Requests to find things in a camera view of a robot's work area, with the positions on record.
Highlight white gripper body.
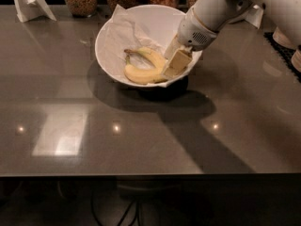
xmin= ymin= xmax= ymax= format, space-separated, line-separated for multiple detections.
xmin=177 ymin=8 xmax=217 ymax=51

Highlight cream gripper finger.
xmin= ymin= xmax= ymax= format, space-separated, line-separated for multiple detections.
xmin=164 ymin=35 xmax=183 ymax=60
xmin=162 ymin=49 xmax=192 ymax=79

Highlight yellow banana front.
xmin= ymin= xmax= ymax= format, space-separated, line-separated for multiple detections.
xmin=124 ymin=56 xmax=166 ymax=85

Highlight yellow banana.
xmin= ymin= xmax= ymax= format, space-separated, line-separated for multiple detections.
xmin=124 ymin=47 xmax=166 ymax=69
xmin=124 ymin=56 xmax=166 ymax=85

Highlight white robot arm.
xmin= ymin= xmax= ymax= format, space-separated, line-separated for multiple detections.
xmin=163 ymin=0 xmax=301 ymax=78

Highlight yellow banana back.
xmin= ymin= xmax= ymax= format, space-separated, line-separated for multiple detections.
xmin=124 ymin=47 xmax=166 ymax=69

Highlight white ceramic bowl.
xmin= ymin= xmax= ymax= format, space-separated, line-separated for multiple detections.
xmin=94 ymin=4 xmax=204 ymax=89

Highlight white paper liner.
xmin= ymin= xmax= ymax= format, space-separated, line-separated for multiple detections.
xmin=96 ymin=4 xmax=189 ymax=89

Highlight white paper stand right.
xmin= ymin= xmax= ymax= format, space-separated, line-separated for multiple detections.
xmin=230 ymin=5 xmax=263 ymax=29

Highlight white paper stand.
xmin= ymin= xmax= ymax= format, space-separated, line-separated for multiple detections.
xmin=230 ymin=5 xmax=263 ymax=29
xmin=14 ymin=0 xmax=56 ymax=23

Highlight beige round object upper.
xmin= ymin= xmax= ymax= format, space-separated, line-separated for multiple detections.
xmin=272 ymin=27 xmax=295 ymax=50

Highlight beige round object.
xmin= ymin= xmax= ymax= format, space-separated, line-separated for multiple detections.
xmin=291 ymin=48 xmax=301 ymax=73
xmin=272 ymin=27 xmax=295 ymax=50

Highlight black mat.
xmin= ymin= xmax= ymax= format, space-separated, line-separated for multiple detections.
xmin=263 ymin=32 xmax=301 ymax=83

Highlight beige round object lower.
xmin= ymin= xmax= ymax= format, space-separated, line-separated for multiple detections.
xmin=291 ymin=48 xmax=301 ymax=73

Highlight white paper stand left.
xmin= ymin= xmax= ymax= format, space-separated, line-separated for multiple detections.
xmin=14 ymin=0 xmax=56 ymax=23

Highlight black cables under table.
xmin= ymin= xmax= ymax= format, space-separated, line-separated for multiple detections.
xmin=57 ymin=179 xmax=142 ymax=226

